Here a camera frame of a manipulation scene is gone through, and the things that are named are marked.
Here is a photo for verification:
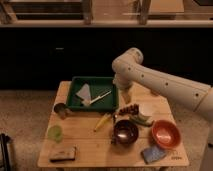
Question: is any black chair part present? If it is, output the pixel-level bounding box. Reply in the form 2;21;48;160
0;133;12;171

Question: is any bunch of dark grapes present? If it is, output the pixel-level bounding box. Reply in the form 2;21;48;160
119;104;139;115

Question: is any orange bowl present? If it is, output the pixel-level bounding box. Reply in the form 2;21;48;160
151;120;181;149

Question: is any dark purple bowl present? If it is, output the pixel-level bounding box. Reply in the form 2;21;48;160
113;120;139;145

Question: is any green plastic cup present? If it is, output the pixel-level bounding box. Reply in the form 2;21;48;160
47;125;62;143

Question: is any blue sponge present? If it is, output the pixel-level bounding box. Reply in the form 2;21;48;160
141;145;166;164

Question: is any wooden shelf rail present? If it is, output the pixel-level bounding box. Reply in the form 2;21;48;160
0;0;213;28

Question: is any yellow banana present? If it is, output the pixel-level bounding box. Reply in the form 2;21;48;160
94;113;111;132

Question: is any grey cloth in tray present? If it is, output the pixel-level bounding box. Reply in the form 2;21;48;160
76;84;91;100

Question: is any small metal cup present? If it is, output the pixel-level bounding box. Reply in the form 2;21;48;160
53;103;68;119

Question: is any wooden table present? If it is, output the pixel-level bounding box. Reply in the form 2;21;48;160
36;80;190;169

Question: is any green plastic tray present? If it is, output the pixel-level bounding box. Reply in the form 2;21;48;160
66;76;119;112

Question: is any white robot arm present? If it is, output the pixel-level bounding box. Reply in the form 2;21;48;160
112;48;213;171

